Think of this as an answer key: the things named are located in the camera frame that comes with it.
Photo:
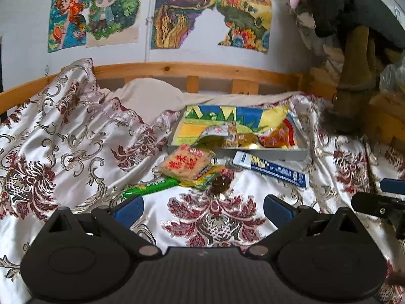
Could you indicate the wooden bed frame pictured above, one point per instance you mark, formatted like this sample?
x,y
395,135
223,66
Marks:
x,y
177,69

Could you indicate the black hanging garment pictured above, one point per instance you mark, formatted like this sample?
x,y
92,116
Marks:
x,y
348,0

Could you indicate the colourful landscape wall drawing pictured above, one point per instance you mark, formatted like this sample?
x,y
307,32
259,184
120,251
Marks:
x,y
246,15

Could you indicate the brown rice cracker packet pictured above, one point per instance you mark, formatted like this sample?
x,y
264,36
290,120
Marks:
x,y
231,134

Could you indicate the swirl sky wall drawing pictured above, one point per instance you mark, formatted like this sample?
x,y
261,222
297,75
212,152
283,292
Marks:
x,y
180,12

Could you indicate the grey shallow tray box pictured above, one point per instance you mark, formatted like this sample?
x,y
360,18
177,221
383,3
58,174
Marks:
x,y
253,154

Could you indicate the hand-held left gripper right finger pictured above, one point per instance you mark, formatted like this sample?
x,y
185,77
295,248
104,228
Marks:
x,y
277,208

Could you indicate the orange-haired girl wall drawing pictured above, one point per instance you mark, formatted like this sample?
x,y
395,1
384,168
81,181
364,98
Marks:
x,y
66,15

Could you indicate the dark candy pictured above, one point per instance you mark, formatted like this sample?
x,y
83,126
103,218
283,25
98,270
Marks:
x,y
221,182

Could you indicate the beige bed sheet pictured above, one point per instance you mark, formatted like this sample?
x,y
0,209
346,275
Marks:
x,y
145,95

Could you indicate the blue white snack packet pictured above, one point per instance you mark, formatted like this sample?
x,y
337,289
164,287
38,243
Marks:
x,y
272,169

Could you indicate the white wall conduit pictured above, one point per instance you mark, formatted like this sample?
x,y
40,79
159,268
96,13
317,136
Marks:
x,y
151,38

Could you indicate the orange red snack packet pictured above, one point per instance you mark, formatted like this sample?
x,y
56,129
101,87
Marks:
x,y
280,134

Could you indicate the patterned hanging cloth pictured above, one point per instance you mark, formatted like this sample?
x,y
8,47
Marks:
x,y
319,47

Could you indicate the blond character wall drawing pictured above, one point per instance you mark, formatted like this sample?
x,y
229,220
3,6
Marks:
x,y
110,9

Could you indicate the white packet with red print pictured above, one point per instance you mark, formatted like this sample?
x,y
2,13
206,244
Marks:
x,y
215,131

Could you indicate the green stick packet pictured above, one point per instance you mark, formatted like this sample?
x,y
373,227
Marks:
x,y
148,186

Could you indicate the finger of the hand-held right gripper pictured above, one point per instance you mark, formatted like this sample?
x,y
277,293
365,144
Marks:
x,y
373,204
394,186

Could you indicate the yellow green snack packet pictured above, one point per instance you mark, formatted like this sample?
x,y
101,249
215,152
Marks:
x,y
207,177

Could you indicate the clear plastic bag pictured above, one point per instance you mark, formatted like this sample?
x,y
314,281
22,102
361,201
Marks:
x,y
392,80

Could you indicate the brown hanging garment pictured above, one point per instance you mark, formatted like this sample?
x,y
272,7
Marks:
x,y
356,79

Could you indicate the gold brown snack packet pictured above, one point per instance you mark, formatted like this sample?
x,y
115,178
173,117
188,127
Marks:
x,y
250,140

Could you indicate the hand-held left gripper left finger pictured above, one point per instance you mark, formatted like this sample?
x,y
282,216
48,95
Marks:
x,y
129,209

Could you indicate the floral satin blanket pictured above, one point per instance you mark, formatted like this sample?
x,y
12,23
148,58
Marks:
x,y
63,133

